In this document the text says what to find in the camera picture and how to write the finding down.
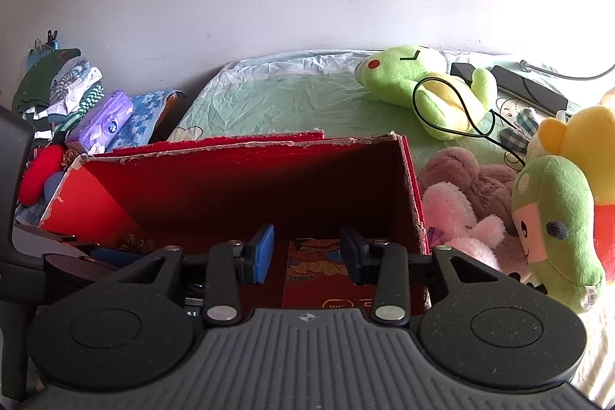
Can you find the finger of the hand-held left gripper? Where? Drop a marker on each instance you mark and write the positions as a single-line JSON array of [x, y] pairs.
[[115, 257]]

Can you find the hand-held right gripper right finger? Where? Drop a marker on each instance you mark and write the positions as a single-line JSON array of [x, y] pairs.
[[353, 256]]

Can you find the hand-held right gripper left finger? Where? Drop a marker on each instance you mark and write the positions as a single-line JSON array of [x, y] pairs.
[[264, 254]]

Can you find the large brown pine cone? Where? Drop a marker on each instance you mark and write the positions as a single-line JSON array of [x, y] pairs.
[[136, 243]]

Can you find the red patterned packet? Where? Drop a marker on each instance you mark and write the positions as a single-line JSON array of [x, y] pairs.
[[317, 275]]

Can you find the red cardboard box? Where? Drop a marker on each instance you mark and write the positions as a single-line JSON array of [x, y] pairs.
[[240, 189]]

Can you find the red pouch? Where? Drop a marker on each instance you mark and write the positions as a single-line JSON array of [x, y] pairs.
[[41, 172]]

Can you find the blue case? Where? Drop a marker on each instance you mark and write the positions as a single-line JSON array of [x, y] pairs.
[[52, 186]]

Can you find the small brown pine cone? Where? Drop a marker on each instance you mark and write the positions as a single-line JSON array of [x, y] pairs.
[[70, 159]]

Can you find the pink plush toy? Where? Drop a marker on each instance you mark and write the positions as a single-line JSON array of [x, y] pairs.
[[447, 208]]

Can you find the dark green garment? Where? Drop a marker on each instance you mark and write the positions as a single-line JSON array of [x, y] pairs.
[[41, 76]]

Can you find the purple tissue pack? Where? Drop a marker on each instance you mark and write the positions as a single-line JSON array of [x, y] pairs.
[[103, 119]]

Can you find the grey patterned folded garment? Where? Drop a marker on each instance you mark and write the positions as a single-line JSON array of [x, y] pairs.
[[72, 76]]

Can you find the bunch of clothes pegs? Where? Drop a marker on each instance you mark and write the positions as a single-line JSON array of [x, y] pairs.
[[50, 39]]

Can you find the blue patterned cloth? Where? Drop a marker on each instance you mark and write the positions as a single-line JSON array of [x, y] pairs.
[[144, 112]]

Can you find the brown plush toy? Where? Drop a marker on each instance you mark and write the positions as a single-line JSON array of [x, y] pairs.
[[480, 184]]

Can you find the light green bed sheet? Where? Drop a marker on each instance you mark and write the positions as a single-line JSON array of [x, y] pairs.
[[288, 102]]

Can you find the green frog plush toy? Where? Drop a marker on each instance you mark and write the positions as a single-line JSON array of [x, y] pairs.
[[399, 74]]

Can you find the small black adapter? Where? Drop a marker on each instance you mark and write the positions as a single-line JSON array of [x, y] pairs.
[[463, 69]]

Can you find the long black power brick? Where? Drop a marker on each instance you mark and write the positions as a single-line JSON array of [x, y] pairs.
[[528, 90]]

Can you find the yellow plush toy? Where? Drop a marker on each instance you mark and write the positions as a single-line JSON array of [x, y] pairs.
[[576, 141]]

